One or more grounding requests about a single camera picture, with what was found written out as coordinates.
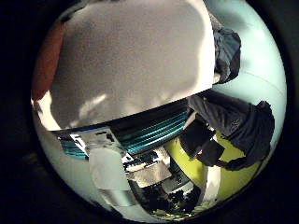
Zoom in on yellow green round seat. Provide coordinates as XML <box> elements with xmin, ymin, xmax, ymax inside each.
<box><xmin>164</xmin><ymin>132</ymin><xmax>263</xmax><ymax>202</ymax></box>

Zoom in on dark grey cloth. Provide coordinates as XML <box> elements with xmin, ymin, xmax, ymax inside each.
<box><xmin>179</xmin><ymin>90</ymin><xmax>276</xmax><ymax>172</ymax></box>

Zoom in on dark blue jacket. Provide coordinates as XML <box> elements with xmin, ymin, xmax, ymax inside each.
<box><xmin>208</xmin><ymin>13</ymin><xmax>242</xmax><ymax>85</ymax></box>

